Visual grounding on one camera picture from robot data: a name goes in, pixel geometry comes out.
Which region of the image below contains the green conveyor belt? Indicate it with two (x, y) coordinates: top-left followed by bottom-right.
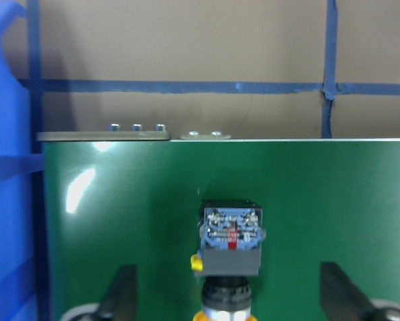
(38, 131), (400, 320)

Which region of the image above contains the blue left plastic bin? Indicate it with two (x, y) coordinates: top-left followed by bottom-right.
(0, 1), (42, 320)

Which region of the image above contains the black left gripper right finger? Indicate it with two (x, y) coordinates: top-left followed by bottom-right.
(320, 262), (375, 320)

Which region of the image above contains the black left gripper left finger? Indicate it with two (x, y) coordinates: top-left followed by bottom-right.
(98, 265), (137, 320)

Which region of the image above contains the yellow push button switch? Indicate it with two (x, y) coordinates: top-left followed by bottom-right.
(190, 199), (266, 320)

